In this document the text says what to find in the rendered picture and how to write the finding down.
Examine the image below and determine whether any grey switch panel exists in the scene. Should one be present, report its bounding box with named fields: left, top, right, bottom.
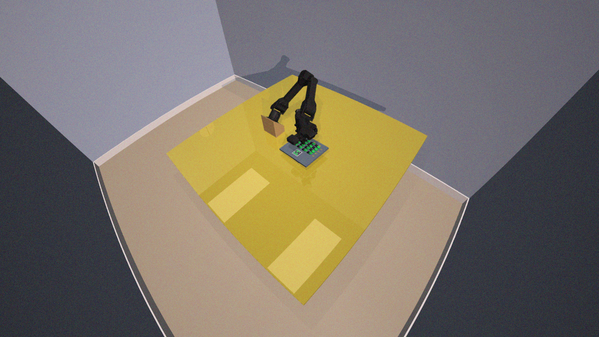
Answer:
left=279, top=138, right=329, bottom=167

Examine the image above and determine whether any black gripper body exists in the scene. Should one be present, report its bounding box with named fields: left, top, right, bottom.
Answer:
left=287, top=122, right=317, bottom=145

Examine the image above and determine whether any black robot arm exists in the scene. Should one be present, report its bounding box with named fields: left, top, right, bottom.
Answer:
left=268, top=70, right=318, bottom=140

